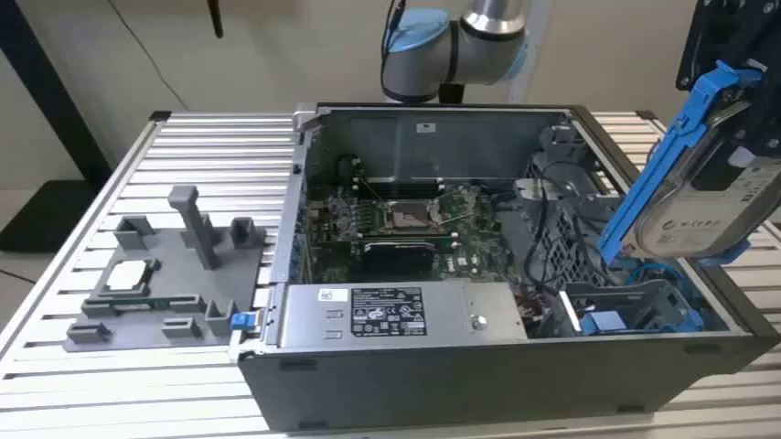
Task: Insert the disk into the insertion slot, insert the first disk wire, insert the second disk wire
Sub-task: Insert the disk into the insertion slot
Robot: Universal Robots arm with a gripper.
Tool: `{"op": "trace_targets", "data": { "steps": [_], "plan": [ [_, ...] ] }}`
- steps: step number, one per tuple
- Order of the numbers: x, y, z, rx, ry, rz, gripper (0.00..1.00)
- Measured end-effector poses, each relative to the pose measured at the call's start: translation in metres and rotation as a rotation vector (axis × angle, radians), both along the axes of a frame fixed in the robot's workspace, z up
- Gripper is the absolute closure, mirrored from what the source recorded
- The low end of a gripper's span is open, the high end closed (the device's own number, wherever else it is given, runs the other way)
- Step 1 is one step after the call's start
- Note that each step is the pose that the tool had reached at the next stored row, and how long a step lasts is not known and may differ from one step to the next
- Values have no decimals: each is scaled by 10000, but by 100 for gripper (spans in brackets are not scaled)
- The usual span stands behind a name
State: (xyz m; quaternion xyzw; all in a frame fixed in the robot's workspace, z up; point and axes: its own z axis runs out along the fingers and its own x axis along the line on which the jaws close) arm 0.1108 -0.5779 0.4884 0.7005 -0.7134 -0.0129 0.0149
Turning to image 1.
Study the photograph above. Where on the black open PC case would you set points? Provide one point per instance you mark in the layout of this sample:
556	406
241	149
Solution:
427	388

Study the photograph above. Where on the green RAM stick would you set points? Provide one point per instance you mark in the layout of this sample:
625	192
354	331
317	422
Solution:
162	302

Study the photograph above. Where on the blue disk carrier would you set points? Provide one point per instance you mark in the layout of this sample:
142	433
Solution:
601	322

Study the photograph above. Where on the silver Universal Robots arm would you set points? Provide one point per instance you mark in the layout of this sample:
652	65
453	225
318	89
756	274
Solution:
427	68

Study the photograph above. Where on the black graphics card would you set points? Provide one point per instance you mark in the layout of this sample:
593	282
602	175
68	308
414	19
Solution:
397	260

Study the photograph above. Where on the silver CPU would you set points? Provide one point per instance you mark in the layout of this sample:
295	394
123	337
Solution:
128	274

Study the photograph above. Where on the black hanging antenna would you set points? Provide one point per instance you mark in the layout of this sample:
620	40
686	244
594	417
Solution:
215	18

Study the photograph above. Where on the blue case latch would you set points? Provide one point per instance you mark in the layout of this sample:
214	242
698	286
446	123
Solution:
242	320

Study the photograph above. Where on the grey parts rack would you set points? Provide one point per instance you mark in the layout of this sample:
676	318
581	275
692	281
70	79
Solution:
183	274

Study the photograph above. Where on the CPU socket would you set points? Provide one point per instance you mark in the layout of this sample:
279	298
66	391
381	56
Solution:
406	215

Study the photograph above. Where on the green motherboard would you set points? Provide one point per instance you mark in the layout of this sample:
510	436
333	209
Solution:
470	219

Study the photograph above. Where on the thin metal locking lever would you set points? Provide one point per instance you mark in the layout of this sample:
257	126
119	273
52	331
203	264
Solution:
373	189

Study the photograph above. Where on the hard disk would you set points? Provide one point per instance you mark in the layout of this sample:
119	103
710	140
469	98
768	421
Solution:
689	219

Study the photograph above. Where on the silver power supply unit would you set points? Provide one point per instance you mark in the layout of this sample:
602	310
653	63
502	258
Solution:
305	320

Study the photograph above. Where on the grey perforated drive cage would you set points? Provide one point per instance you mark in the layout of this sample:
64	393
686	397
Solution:
561	256

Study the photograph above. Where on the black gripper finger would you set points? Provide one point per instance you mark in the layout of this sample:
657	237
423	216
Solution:
763	119

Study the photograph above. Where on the black monitor stand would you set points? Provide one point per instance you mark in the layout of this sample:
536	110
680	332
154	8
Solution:
48	215

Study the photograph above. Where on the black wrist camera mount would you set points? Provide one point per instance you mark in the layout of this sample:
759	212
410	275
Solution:
692	46

